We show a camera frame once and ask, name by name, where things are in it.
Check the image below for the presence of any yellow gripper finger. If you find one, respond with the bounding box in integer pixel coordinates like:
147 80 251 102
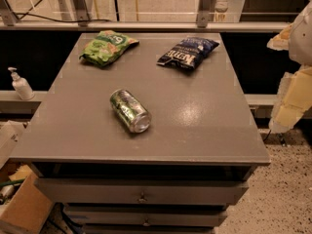
269 65 312 134
266 24 293 51

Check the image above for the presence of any blue chip bag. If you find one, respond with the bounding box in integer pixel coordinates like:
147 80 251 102
157 37 219 70

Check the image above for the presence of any green rice chip bag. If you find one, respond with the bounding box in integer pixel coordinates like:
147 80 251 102
80 30 139 67

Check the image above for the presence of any grey drawer cabinet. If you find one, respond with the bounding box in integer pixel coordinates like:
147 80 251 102
12 33 270 234

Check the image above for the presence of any green soda can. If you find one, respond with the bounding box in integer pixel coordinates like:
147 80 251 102
110 89 151 134

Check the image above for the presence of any top grey drawer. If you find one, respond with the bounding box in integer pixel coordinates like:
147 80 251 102
34 178 249 206

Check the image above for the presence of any grey drawer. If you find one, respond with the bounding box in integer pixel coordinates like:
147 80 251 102
34 178 249 206
64 206 227 227

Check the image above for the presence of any middle grey drawer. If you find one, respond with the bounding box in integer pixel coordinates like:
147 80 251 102
64 206 227 227

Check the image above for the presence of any white pump bottle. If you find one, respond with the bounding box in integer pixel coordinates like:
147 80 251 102
8 67 34 100

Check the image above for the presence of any grey metal railing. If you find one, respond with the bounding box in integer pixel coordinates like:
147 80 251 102
0 0 312 33

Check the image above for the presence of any cardboard box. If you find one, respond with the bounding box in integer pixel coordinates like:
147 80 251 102
0 172 54 234

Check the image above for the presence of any black cable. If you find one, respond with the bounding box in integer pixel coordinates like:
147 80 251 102
9 12 113 23

